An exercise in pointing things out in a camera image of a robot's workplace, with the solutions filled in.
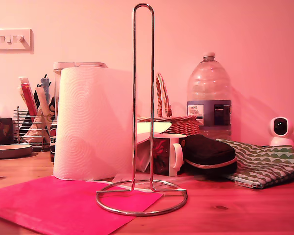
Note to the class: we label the blue topped paper packet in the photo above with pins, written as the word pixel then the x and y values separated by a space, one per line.
pixel 45 84

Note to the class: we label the large clear water bottle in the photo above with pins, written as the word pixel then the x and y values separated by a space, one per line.
pixel 209 85

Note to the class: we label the clear container with white lid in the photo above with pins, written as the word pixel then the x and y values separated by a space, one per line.
pixel 78 64

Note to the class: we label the small white round camera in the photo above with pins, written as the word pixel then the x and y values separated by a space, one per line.
pixel 281 127

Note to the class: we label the dark floral tissue box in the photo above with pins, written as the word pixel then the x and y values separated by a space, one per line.
pixel 1 132

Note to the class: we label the white paper towel roll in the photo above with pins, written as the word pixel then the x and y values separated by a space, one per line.
pixel 88 122

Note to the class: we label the grey shallow dish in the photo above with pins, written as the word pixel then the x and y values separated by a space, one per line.
pixel 9 150

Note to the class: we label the green wave pattern pouch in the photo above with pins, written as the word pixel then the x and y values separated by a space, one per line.
pixel 259 161

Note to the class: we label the red and white paper packet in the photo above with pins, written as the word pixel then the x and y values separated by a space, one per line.
pixel 27 95

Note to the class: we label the white mug with red print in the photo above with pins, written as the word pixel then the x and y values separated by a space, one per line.
pixel 164 151

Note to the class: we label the black zip case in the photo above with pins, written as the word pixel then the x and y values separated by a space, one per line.
pixel 208 149

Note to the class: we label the white wall switch plate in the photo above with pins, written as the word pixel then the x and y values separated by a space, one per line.
pixel 13 40

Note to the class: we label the black and white paper packet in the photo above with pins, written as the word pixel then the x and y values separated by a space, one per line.
pixel 42 102

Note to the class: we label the pink padded envelope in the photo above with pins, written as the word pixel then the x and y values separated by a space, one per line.
pixel 51 205

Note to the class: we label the Pepsi Max logo can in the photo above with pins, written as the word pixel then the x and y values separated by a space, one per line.
pixel 53 147

